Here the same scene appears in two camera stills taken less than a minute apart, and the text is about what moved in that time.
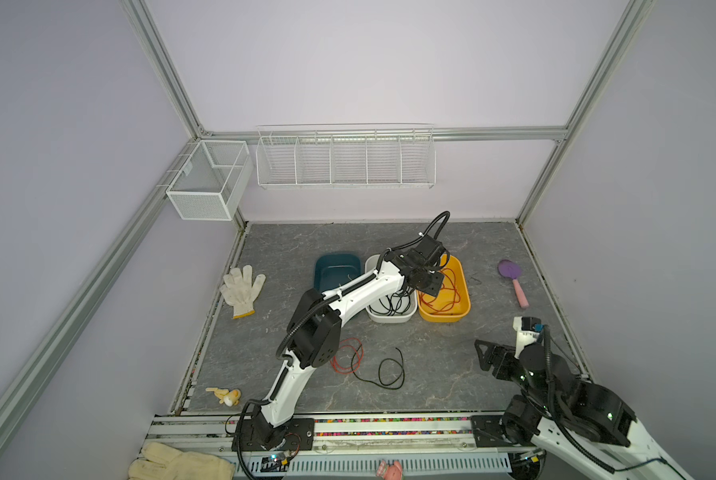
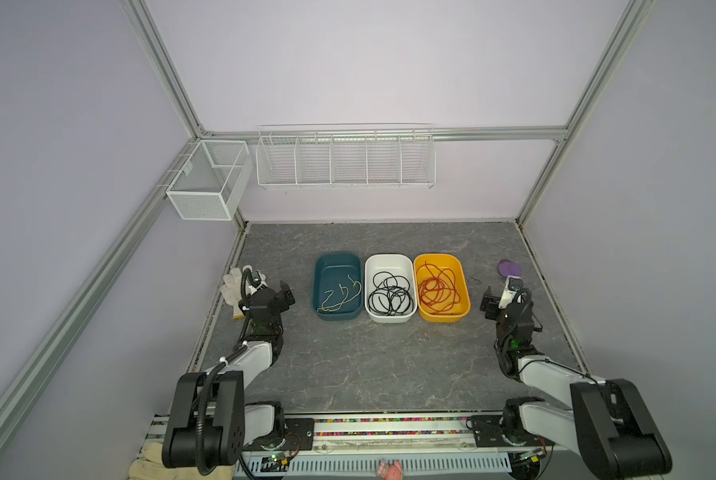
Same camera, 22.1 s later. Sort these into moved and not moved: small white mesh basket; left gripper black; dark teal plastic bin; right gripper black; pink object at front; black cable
Moved: left gripper black; right gripper black
Not moved: black cable; small white mesh basket; pink object at front; dark teal plastic bin
